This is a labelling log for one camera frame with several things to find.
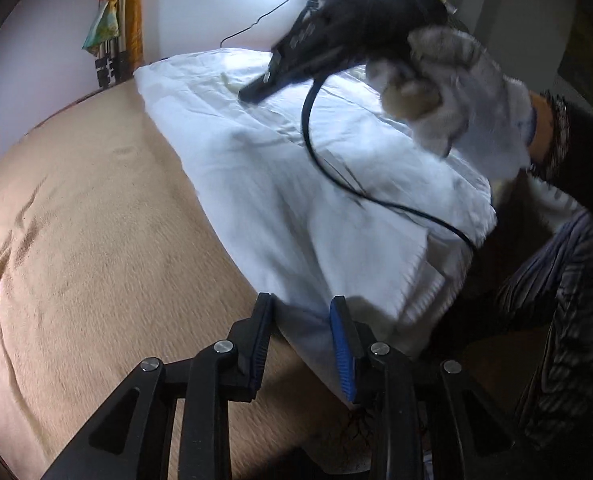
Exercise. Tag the orange wooden board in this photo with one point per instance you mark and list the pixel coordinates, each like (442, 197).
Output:
(135, 20)

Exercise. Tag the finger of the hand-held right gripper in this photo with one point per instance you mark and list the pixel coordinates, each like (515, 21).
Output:
(264, 86)

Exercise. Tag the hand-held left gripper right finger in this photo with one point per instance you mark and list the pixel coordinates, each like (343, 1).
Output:
(344, 355)

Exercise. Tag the person's right hand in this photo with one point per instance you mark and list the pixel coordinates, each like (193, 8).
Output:
(456, 90)

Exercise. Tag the white shirt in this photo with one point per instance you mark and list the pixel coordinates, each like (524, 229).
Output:
(296, 175)

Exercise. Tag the beige blanket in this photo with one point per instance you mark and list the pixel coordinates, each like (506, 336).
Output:
(101, 240)

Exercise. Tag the person's right forearm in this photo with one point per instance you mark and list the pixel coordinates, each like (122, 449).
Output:
(576, 150)

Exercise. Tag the colourful hanging decoration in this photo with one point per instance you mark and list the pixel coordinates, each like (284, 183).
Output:
(104, 27)

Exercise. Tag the folded black tripod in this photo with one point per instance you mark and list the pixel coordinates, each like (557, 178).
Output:
(111, 65)

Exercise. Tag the dark striped clothing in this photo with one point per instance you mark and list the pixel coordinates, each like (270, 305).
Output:
(571, 320)

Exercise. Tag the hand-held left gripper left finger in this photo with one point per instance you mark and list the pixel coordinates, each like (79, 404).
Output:
(264, 340)

